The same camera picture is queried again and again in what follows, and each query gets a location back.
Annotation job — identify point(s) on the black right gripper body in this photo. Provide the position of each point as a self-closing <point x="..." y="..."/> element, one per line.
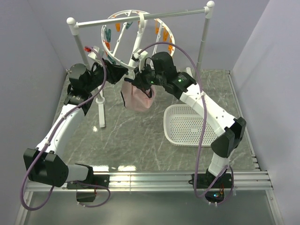
<point x="149" y="78"/>

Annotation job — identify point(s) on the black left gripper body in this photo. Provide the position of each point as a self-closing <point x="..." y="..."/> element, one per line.
<point x="97" y="77"/>

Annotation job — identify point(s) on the pink underwear navy trim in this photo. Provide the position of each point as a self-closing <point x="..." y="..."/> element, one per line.
<point x="135" y="99"/>

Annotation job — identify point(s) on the white round clip hanger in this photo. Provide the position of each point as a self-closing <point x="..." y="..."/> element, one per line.
<point x="138" y="38"/>

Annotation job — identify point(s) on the white perforated plastic basket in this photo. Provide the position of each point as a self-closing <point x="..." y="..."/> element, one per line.
<point x="183" y="125"/>

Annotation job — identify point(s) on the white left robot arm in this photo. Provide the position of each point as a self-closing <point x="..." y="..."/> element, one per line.
<point x="44" y="163"/>

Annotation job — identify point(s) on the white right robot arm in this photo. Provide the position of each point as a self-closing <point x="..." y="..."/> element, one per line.
<point x="159" y="70"/>

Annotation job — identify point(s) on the teal left front peg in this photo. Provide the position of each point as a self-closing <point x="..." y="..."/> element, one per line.
<point x="111" y="60"/>

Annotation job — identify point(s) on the orange left clothes peg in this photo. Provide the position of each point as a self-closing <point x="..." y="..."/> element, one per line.
<point x="107" y="44"/>

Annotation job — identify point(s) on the orange right middle peg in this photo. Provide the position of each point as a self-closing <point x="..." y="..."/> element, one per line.
<point x="170" y="49"/>

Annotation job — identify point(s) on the teal left back peg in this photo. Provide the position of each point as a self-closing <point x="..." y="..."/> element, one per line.
<point x="108" y="33"/>

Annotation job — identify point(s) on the orange back left peg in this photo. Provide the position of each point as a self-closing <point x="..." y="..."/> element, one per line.
<point x="117" y="26"/>

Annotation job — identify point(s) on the orange right upper peg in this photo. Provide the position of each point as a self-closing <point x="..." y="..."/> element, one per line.
<point x="165" y="34"/>

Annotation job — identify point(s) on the teal back clothes peg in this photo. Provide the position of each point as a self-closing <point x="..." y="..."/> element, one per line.
<point x="128" y="25"/>

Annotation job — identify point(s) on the orange right back peg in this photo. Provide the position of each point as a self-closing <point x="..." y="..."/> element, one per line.
<point x="157" y="25"/>

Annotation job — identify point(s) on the white clothes rack stand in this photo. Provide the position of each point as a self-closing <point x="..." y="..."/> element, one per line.
<point x="75" y="26"/>

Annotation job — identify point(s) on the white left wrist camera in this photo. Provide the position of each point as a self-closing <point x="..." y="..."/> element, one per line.
<point x="94" y="53"/>

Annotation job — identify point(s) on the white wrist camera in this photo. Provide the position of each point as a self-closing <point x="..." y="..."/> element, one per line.
<point x="140" y="57"/>
<point x="94" y="53"/>

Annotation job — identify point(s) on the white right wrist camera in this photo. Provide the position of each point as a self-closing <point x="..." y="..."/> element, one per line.
<point x="140" y="57"/>

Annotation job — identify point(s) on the aluminium mounting rail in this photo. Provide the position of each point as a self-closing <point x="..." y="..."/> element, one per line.
<point x="180" y="181"/>

